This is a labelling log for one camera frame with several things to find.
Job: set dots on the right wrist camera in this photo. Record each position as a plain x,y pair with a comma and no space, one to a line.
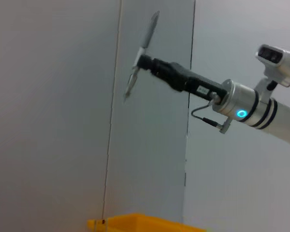
278,62

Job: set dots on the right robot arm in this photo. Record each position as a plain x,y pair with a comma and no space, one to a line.
263,113

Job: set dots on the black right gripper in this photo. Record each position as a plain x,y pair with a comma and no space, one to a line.
195,82

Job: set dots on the silver retractable pen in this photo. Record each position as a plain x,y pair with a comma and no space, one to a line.
148,36

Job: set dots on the yellow plastic storage bin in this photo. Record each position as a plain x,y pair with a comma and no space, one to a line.
140,223

